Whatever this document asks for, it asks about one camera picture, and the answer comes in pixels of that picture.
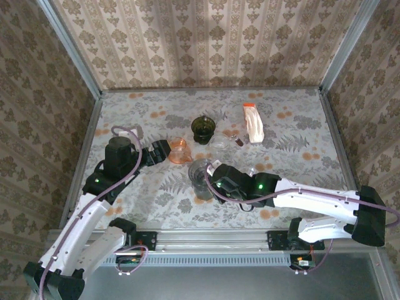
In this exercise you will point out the orange glass dripper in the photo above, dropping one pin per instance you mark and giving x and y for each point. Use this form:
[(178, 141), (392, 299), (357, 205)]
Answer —
[(178, 150)]

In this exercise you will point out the green glass dripper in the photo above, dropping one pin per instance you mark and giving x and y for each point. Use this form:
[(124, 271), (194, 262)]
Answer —
[(203, 128)]

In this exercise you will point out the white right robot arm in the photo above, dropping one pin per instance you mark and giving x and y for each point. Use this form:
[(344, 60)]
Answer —
[(312, 201)]

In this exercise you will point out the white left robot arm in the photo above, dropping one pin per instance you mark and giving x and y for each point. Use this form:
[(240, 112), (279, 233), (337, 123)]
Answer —
[(84, 218)]

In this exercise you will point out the coffee filter package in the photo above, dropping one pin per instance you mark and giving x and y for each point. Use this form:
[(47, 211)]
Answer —
[(253, 125)]

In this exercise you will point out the floral tablecloth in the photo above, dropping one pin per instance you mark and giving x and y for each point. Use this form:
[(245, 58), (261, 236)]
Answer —
[(125, 103)]

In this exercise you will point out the small circuit board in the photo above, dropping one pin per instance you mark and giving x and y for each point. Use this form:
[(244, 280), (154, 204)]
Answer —
[(128, 261), (301, 262)]

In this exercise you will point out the aluminium table side rail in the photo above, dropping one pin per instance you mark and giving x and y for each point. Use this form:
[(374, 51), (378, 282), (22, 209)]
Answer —
[(82, 156), (342, 156)]

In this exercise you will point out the aluminium mounting rail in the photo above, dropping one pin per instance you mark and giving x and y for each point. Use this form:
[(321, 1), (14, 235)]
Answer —
[(212, 240)]

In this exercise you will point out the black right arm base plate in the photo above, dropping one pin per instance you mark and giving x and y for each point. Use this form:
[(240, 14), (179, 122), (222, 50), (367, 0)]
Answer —
[(276, 240)]

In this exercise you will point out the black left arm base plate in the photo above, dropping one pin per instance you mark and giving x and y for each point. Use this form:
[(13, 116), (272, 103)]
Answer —
[(148, 240)]

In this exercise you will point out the aluminium frame post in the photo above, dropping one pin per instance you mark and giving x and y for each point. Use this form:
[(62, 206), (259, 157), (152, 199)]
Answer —
[(71, 50), (348, 47)]

